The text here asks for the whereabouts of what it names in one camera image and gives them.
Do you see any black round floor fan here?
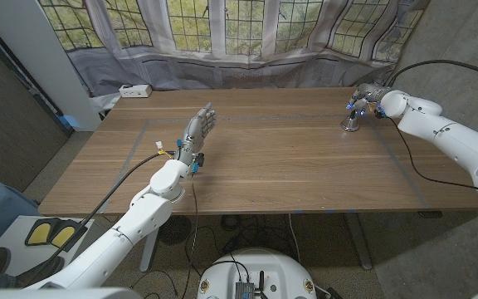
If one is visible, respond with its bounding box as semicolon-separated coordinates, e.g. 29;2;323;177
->
159;215;193;246

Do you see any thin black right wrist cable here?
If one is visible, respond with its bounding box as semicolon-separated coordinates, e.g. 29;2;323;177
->
388;117;478;197

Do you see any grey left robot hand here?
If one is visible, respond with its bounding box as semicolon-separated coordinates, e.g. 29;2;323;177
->
174;102;217;167

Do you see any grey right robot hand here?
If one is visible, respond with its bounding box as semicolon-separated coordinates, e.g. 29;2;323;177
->
345;82;393;117

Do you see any thin black left wrist cable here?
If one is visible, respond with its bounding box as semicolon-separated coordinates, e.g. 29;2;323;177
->
188;172;198;287

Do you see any white power strip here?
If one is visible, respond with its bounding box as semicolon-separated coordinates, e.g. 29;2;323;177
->
118;84;154;99

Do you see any printed window backdrop cloth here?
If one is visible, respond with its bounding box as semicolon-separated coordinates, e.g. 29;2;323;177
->
37;0;431;100

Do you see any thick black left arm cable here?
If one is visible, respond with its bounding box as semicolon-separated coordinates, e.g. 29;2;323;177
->
17;149;176;286

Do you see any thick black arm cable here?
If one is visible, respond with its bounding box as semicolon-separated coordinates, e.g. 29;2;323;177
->
17;149;176;286
386;59;478;88

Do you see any white robot torso base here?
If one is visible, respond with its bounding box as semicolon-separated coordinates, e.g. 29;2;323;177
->
197;248;318;299

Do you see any grey table leg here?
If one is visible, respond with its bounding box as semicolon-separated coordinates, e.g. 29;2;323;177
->
344;213;373;271

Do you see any white floor cable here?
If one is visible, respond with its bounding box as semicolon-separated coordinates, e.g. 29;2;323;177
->
287;213;303;265

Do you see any white pedal platform board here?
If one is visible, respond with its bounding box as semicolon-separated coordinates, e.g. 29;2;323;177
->
0;214;99;277

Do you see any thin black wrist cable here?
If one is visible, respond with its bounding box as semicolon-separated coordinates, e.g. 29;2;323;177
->
388;117;478;197
188;172;198;287

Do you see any chrome handbell with black handle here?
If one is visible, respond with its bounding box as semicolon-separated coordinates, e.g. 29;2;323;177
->
340;110;361;133

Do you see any yellow and black foot pedal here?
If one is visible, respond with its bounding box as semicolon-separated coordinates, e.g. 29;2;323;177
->
24;218;56;247
50;219;89;253

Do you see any white table leg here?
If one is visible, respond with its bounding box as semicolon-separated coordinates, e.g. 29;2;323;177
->
139;223;162;273

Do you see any white robot chest plate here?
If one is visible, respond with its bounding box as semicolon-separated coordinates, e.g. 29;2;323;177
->
0;287;143;299

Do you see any black floor cable bundle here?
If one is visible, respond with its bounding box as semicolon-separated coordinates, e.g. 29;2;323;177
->
220;213;290;254

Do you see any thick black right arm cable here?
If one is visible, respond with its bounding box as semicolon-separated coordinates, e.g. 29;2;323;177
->
386;59;478;88

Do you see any white pillar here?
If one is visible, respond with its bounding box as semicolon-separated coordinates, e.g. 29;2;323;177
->
0;0;101;132

